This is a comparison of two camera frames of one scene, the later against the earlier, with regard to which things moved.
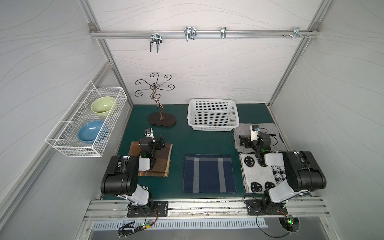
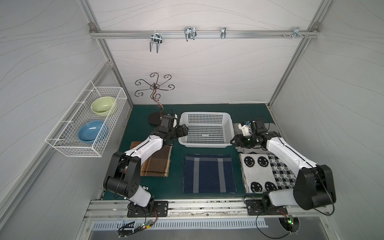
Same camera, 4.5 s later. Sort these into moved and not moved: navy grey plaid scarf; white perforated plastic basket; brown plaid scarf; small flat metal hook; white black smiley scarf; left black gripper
Moved: left black gripper; white perforated plastic basket
Not moved: small flat metal hook; brown plaid scarf; navy grey plaid scarf; white black smiley scarf
